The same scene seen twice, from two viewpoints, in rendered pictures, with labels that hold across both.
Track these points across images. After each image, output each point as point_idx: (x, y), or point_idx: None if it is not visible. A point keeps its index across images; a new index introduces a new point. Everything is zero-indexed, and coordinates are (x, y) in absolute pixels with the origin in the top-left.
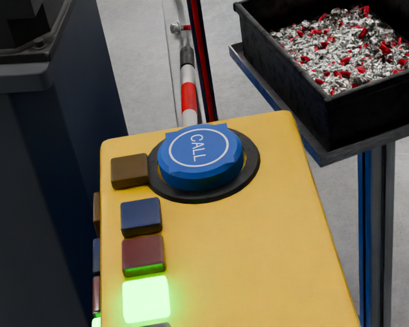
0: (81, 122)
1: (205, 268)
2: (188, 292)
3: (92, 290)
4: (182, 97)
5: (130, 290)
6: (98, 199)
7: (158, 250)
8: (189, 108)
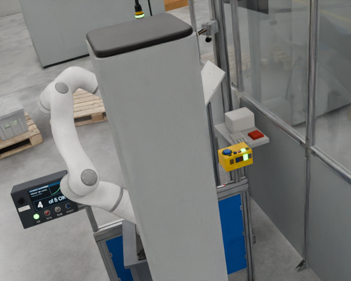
0: None
1: (238, 149)
2: (241, 149)
3: (240, 156)
4: None
5: (243, 150)
6: (230, 159)
7: (238, 150)
8: None
